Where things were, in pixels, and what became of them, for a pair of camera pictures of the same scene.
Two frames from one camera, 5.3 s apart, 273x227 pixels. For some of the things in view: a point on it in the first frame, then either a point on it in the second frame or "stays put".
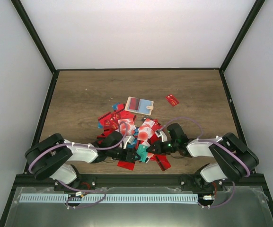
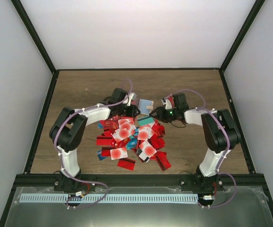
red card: [126, 165] stays put
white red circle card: [145, 133] stays put
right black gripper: [158, 147] to [161, 114]
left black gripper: [129, 155] to [133, 111]
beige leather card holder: [139, 106] stays put
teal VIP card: [142, 152] to [145, 120]
